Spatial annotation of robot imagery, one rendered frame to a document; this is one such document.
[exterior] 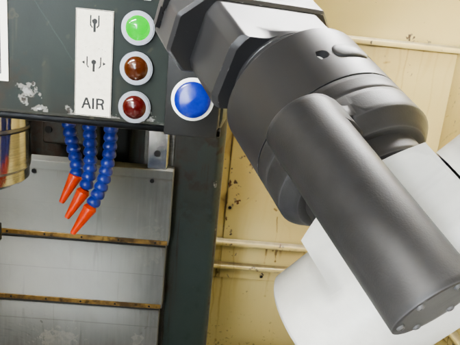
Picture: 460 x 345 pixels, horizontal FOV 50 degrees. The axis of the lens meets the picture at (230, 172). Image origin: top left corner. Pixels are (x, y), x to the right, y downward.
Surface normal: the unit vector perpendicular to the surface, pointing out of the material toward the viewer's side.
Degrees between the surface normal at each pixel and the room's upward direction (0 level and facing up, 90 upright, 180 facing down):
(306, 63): 46
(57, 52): 90
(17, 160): 90
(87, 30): 90
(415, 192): 65
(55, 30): 90
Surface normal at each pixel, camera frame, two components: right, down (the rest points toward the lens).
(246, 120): -0.88, 0.11
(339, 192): -0.58, -0.29
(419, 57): 0.02, 0.26
